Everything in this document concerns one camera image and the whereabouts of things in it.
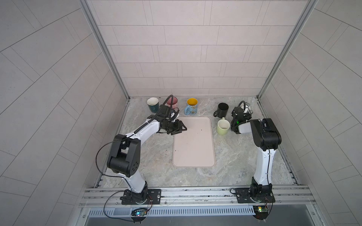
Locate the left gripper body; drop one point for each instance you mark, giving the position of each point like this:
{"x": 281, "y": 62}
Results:
{"x": 172, "y": 127}

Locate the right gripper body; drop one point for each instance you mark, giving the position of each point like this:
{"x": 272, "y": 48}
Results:
{"x": 234, "y": 110}

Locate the black mug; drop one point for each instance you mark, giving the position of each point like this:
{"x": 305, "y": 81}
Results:
{"x": 222, "y": 110}

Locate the light green mug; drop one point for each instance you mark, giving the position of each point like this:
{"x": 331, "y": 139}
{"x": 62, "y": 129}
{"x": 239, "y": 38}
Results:
{"x": 223, "y": 126}

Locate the pink patterned mug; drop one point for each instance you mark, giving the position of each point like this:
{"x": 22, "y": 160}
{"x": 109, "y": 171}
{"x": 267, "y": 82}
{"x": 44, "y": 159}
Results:
{"x": 172, "y": 102}

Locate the blue patterned mug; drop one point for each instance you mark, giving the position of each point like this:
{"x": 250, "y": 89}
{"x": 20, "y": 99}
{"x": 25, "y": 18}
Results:
{"x": 192, "y": 107}

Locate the dark green mug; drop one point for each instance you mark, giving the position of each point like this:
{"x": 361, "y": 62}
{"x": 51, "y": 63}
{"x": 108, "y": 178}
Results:
{"x": 153, "y": 104}

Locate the grey mug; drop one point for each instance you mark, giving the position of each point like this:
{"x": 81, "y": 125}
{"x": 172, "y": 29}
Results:
{"x": 247, "y": 109}

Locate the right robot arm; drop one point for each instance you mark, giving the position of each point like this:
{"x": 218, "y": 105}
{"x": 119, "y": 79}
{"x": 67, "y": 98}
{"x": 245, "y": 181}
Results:
{"x": 266, "y": 138}

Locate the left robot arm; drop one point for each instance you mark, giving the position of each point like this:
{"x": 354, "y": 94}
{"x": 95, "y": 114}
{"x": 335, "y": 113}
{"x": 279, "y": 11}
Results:
{"x": 124, "y": 155}

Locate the beige tray mat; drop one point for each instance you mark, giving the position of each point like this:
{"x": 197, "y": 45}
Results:
{"x": 194, "y": 148}

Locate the left circuit board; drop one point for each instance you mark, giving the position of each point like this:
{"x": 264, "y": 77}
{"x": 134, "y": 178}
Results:
{"x": 140, "y": 212}

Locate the circuit board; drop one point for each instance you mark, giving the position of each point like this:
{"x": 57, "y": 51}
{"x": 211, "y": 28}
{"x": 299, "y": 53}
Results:
{"x": 140, "y": 212}
{"x": 261, "y": 212}

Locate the white ventilation grille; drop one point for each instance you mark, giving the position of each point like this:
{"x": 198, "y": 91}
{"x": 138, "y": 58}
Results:
{"x": 176, "y": 211}

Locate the right circuit board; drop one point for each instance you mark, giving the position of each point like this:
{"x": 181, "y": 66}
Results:
{"x": 261, "y": 212}

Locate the right corner metal profile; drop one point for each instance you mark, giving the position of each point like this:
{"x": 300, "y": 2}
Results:
{"x": 290, "y": 41}

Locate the corner metal profile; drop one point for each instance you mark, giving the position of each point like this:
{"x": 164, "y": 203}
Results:
{"x": 96, "y": 31}
{"x": 290, "y": 41}

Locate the left corner metal profile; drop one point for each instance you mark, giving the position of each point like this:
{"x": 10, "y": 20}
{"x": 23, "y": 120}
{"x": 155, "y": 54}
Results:
{"x": 96, "y": 31}

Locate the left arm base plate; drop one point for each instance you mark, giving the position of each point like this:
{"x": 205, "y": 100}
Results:
{"x": 154, "y": 195}

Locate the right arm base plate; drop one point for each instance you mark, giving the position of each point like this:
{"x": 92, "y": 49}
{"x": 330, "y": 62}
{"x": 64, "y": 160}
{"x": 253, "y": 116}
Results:
{"x": 244, "y": 195}

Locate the aluminium mounting rail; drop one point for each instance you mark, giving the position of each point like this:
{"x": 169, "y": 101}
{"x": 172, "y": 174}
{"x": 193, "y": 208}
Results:
{"x": 196, "y": 196}

